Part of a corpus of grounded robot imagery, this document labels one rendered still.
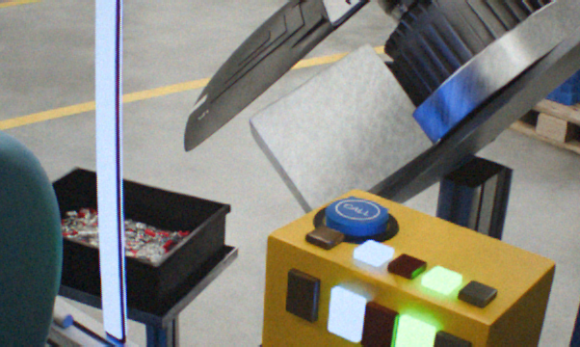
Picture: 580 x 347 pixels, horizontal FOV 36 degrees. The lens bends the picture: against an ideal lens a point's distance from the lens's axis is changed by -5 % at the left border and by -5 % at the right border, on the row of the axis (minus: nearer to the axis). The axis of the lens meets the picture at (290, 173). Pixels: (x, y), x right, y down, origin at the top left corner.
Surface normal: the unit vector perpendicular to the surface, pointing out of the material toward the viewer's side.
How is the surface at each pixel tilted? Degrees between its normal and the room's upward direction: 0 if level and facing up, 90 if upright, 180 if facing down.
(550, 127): 90
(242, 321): 0
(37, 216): 97
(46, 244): 96
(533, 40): 59
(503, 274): 0
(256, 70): 48
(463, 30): 70
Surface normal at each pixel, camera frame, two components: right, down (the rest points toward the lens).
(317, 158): 0.00, -0.19
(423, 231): 0.06, -0.91
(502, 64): -0.29, 0.01
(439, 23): -0.52, 0.11
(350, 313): -0.62, 0.29
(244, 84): -0.65, -0.57
